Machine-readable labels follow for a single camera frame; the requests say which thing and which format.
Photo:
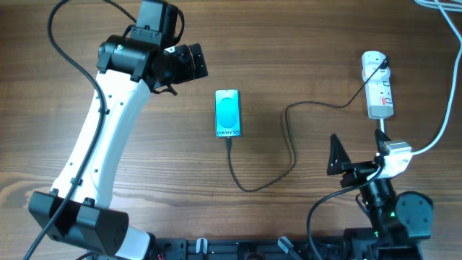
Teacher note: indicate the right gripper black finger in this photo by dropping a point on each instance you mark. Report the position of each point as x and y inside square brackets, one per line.
[380, 139]
[339, 161]

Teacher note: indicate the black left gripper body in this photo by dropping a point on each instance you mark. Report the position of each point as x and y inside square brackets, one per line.
[179, 67]

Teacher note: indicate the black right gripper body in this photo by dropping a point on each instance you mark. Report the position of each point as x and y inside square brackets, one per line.
[358, 172]

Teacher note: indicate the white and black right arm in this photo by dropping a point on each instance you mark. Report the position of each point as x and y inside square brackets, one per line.
[399, 222]

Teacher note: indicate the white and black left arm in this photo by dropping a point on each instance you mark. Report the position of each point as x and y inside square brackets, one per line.
[146, 59]

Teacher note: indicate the white charger plug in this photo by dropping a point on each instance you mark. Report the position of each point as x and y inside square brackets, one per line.
[376, 72]

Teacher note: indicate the white power strip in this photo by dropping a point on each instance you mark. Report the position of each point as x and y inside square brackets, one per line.
[378, 93]

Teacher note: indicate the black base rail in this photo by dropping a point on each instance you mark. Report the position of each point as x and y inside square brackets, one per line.
[282, 248]

